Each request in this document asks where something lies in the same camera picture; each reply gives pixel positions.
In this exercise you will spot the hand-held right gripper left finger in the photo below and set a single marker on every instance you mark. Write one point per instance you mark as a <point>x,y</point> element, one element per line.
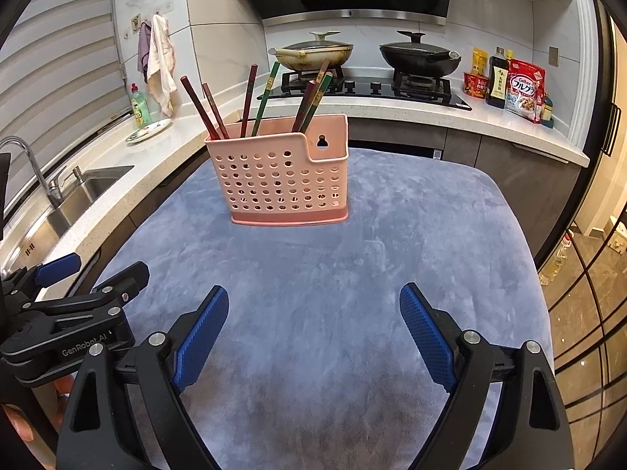
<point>203,338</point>

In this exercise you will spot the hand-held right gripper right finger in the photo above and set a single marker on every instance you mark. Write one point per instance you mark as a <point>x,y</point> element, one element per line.
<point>426,338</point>

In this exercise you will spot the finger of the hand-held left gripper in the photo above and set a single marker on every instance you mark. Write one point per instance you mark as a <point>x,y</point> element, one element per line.
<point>56,267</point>
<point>122,284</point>

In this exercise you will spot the pink perforated utensil holder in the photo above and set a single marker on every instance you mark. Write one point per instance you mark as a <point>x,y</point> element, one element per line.
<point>279,181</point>

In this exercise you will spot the green chopstick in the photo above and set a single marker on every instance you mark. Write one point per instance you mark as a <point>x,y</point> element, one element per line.
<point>266,98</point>
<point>322,100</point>

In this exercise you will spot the brown chopstick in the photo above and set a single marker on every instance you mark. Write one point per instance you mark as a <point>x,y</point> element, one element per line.
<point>317,90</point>

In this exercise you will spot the person's left hand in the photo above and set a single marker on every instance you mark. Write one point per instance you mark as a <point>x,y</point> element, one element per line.
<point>22,423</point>

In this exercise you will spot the stainless steel sink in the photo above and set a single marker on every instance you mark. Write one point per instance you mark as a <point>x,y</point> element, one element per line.
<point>98,183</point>

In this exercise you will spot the chrome soap dispenser pump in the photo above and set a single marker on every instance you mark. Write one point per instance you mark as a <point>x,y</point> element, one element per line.
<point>78,176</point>

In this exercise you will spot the chrome faucet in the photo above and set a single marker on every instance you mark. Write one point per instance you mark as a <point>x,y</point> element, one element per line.
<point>34,166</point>

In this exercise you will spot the grey-blue plush cloth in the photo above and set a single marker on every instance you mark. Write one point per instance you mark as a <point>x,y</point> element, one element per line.
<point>343,264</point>

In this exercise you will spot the cooking oil bottle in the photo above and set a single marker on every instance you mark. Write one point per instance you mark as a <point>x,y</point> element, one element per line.
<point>552,267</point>

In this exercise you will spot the black framed glass door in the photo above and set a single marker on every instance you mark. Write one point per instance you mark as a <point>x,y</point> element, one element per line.
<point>578,328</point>

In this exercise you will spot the white plate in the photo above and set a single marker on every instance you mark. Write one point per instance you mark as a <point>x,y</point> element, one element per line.
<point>149,131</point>

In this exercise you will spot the green dish soap bottle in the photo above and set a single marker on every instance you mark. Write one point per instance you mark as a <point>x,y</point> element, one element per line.
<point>141,110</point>

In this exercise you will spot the white window blinds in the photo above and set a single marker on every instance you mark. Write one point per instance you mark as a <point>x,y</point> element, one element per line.
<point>63,58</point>

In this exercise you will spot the white hanging towel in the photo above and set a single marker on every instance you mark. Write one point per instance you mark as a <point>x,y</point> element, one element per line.
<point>161,63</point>

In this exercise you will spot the purple hanging cloth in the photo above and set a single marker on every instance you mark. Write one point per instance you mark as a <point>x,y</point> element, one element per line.
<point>144,51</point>

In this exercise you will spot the black gas stove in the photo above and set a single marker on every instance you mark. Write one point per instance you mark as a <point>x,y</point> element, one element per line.
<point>372,89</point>

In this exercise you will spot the red snack package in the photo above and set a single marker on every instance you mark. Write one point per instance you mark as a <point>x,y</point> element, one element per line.
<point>476,85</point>

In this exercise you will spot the dark soy sauce bottle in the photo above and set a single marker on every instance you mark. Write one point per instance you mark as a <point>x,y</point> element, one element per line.
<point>497,81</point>

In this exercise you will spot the red white cereal bag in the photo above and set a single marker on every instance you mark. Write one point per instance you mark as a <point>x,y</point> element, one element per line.
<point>526,90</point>

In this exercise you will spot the black wok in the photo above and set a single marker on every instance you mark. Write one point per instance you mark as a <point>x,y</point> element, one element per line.
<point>416,63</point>

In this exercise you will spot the yellow packet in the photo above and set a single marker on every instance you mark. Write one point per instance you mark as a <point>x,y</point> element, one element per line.
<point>480,61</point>

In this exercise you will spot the glass lid black knob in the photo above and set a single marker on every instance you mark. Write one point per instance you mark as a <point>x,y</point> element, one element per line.
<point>414,46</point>

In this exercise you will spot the beige frying pan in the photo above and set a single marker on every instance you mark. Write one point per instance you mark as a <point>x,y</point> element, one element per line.
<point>313,58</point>

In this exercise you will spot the glass lid beige knob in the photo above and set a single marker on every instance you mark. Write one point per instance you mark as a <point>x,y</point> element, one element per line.
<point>318,44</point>

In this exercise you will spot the white wall socket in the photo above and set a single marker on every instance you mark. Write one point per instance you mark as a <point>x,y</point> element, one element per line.
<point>136,22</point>

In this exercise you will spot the grey wall socket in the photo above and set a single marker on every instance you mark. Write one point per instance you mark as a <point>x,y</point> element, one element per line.
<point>554,56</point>

